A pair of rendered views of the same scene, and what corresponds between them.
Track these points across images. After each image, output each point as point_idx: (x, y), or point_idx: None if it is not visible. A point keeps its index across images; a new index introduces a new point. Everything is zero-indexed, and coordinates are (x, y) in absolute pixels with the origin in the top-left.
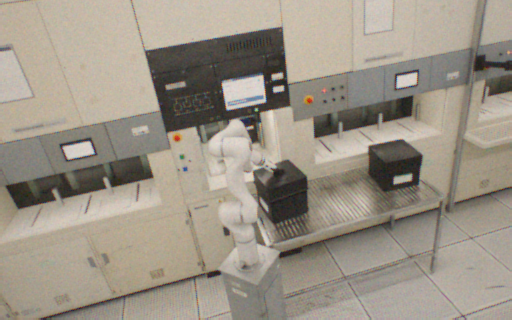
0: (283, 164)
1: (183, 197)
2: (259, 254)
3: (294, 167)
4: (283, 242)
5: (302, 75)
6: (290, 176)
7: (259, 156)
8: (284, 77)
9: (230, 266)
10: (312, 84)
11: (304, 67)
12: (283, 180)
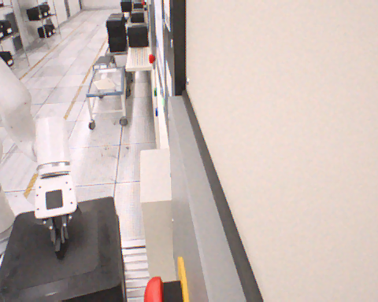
0: (95, 263)
1: (159, 145)
2: None
3: (59, 292)
4: None
5: (211, 100)
6: (24, 269)
7: (38, 158)
8: (171, 32)
9: (9, 203)
10: (195, 267)
11: (225, 16)
12: (22, 248)
